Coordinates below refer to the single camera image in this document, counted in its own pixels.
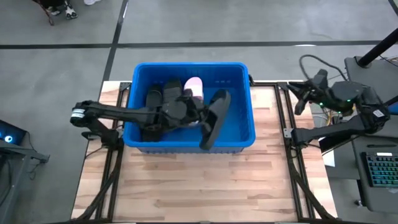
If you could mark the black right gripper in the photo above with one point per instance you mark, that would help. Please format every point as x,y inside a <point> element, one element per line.
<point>318,82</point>

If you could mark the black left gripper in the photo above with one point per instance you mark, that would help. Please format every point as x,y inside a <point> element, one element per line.
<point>177,110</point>

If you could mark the backlit computer keyboard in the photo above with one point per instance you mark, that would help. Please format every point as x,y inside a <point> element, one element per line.
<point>384,171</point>

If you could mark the grey workstation desk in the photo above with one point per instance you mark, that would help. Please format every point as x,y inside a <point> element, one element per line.
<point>370,77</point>

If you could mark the person's shoe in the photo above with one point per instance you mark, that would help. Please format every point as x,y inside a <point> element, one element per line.
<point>71,12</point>
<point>91,2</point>

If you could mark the black rubber slide sandal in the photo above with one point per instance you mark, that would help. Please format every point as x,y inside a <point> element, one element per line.
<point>172,88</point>
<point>154,96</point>
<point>217,115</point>

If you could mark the person's leg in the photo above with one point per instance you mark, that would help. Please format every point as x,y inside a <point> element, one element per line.
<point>53,3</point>

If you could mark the white paper sheet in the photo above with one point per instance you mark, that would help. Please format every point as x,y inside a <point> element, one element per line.
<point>329,158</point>

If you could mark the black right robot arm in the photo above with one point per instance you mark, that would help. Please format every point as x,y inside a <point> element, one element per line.
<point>342,93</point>

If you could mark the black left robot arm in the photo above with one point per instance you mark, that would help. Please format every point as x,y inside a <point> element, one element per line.
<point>112,112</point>

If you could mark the black chair leg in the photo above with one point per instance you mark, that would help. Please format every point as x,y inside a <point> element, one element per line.
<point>49,19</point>

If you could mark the black metal pole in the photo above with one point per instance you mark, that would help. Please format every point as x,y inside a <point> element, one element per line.
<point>377,48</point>

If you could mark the grey metal stand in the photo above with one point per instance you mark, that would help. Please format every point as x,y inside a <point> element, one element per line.
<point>18,152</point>

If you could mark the black computer with blue light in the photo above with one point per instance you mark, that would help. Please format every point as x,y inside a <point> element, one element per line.
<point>12,132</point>

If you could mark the pink rubber slide sandal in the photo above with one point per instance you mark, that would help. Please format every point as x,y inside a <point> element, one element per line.
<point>194,85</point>

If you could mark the blue plastic bin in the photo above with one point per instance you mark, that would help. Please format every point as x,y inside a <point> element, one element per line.
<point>236,102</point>

